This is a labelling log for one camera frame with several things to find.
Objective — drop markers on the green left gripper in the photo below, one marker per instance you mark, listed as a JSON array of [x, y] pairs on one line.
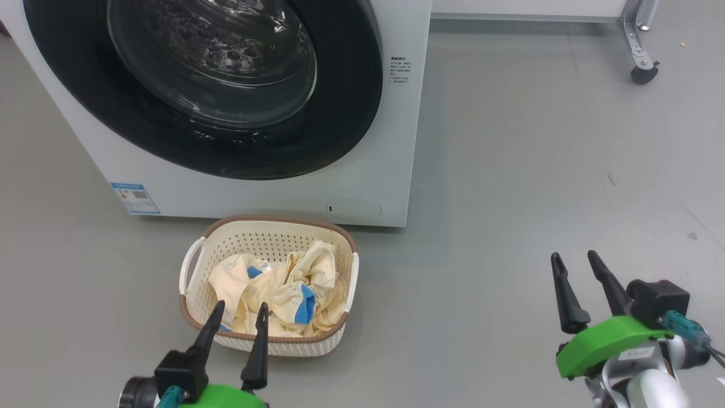
[[226, 396]]

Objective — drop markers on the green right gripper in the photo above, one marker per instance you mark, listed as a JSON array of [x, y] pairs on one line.
[[600, 343]]

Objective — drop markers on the black round glass door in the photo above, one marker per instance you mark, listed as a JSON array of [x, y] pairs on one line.
[[340, 113]]

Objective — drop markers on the cream perforated laundry basket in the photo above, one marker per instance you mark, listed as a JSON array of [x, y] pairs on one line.
[[266, 232]]

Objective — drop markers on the white front-load washing machine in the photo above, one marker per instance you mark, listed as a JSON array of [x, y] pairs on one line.
[[368, 170]]

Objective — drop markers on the blue white energy label sticker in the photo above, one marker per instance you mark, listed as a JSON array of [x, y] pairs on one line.
[[135, 198]]

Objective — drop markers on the round white filter cover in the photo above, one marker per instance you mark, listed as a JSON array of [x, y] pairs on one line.
[[354, 208]]

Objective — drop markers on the grey stand leg with caster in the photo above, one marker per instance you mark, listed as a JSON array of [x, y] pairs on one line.
[[637, 39]]

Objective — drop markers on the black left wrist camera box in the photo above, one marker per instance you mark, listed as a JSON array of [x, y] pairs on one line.
[[181, 374]]

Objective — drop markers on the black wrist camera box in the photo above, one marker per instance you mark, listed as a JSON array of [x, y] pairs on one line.
[[181, 374], [657, 300]]

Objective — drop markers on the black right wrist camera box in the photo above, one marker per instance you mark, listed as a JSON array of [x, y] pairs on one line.
[[657, 300]]

